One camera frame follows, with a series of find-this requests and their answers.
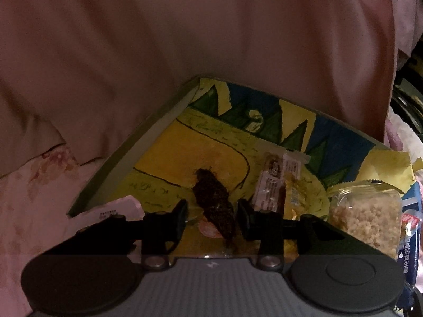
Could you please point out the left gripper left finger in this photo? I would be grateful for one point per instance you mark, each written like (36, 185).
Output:
(162, 233)

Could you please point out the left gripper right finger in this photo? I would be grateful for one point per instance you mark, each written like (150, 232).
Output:
(262, 226)

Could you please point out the clear cracker bar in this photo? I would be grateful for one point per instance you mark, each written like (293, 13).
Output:
(270, 189)

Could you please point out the white vegetable snack pouch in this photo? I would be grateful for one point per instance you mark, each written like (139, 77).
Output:
(127, 206)

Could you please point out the yellow foil snack packet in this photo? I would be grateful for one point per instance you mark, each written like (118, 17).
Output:
(295, 197)

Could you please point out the dark chocolate bar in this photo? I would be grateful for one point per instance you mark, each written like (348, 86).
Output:
(219, 215)

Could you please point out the puffed rice cake pack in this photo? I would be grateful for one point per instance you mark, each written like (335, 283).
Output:
(369, 210)

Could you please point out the dark blue powder sachet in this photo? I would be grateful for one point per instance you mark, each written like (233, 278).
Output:
(408, 254)

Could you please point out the shallow box with colourful lining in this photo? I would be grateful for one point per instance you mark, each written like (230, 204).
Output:
(229, 129)

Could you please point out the floral pink bedspread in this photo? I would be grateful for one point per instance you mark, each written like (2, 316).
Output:
(34, 202)

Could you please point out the pink draped curtain sheet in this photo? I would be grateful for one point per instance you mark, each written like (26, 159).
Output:
(87, 72)

